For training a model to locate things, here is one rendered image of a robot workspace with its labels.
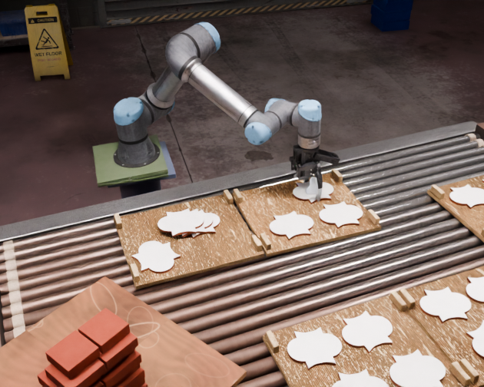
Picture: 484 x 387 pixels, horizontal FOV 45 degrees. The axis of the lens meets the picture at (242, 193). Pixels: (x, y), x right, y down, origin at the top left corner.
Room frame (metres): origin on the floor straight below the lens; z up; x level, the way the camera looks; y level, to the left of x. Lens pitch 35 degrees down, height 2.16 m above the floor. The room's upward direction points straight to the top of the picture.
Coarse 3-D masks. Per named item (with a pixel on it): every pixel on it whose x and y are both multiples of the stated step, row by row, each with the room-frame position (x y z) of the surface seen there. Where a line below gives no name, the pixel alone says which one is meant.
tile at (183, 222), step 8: (168, 216) 1.55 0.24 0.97; (176, 216) 1.55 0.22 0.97; (184, 216) 1.55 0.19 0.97; (192, 216) 1.55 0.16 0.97; (200, 216) 1.55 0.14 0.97; (160, 224) 1.51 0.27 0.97; (168, 224) 1.51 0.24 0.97; (176, 224) 1.51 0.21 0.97; (184, 224) 1.51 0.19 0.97; (192, 224) 1.51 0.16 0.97; (200, 224) 1.51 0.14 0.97; (168, 232) 1.47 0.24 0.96; (176, 232) 1.47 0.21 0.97; (184, 232) 1.47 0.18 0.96; (192, 232) 1.47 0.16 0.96
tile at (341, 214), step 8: (328, 208) 1.62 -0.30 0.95; (336, 208) 1.62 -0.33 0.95; (344, 208) 1.62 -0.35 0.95; (352, 208) 1.62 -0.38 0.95; (320, 216) 1.58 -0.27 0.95; (328, 216) 1.58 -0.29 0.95; (336, 216) 1.58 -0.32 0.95; (344, 216) 1.58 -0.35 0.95; (352, 216) 1.58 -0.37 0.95; (360, 216) 1.58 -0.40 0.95; (336, 224) 1.53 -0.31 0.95; (344, 224) 1.54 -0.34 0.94; (352, 224) 1.54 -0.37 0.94
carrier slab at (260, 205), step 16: (240, 192) 1.73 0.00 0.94; (256, 192) 1.73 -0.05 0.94; (272, 192) 1.73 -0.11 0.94; (288, 192) 1.73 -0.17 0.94; (336, 192) 1.73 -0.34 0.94; (240, 208) 1.64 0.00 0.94; (256, 208) 1.63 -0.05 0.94; (272, 208) 1.63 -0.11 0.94; (288, 208) 1.63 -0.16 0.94; (304, 208) 1.63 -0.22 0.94; (320, 208) 1.63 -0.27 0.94; (256, 224) 1.54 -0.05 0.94; (320, 224) 1.54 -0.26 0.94; (368, 224) 1.54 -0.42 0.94; (272, 240) 1.46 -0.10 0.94; (288, 240) 1.46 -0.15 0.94; (304, 240) 1.46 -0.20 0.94; (320, 240) 1.46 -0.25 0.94
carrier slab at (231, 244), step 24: (144, 216) 1.59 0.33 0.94; (240, 216) 1.59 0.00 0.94; (120, 240) 1.47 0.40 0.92; (144, 240) 1.46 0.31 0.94; (168, 240) 1.46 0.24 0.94; (192, 240) 1.46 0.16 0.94; (216, 240) 1.46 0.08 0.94; (240, 240) 1.46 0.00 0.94; (192, 264) 1.35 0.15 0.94; (216, 264) 1.35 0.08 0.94
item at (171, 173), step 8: (168, 160) 2.05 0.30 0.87; (168, 168) 1.99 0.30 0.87; (168, 176) 1.94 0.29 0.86; (120, 184) 1.89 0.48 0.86; (128, 184) 1.90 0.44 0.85; (136, 184) 1.96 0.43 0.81; (144, 184) 1.97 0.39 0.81; (152, 184) 1.99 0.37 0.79; (160, 184) 2.04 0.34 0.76; (128, 192) 1.97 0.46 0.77; (136, 192) 1.96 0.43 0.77; (144, 192) 1.97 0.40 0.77
